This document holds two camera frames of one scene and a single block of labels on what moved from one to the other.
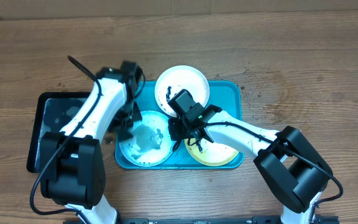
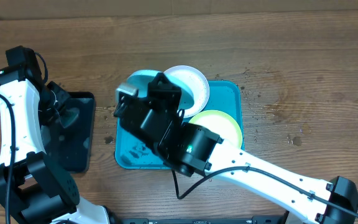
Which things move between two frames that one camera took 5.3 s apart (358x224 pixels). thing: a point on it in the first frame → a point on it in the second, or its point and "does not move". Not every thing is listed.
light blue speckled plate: x=151 y=142 → x=141 y=80
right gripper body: x=181 y=127 → x=170 y=97
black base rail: x=257 y=219 does not move
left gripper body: x=122 y=112 → x=53 y=98
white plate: x=173 y=80 does not move
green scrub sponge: x=123 y=135 → x=68 y=118
